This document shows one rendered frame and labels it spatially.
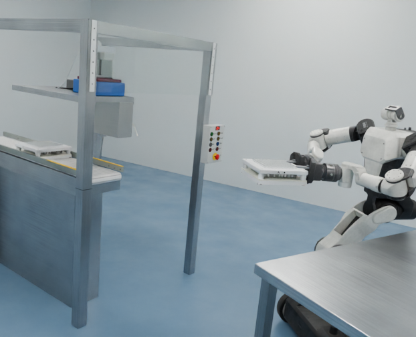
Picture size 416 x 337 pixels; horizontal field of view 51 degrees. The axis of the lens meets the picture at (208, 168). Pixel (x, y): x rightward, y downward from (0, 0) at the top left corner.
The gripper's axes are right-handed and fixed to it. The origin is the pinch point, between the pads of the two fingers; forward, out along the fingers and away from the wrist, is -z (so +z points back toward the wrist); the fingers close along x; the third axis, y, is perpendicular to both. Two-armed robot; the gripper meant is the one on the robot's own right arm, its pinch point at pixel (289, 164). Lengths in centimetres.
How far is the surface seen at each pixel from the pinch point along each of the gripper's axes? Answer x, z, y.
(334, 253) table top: 18, -47, -52
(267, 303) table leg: 30, -77, -46
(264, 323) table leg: 38, -77, -46
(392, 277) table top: 18, -49, -74
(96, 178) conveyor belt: 23, -56, 86
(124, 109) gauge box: -15, -41, 86
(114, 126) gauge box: -5, -45, 89
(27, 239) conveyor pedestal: 78, -66, 144
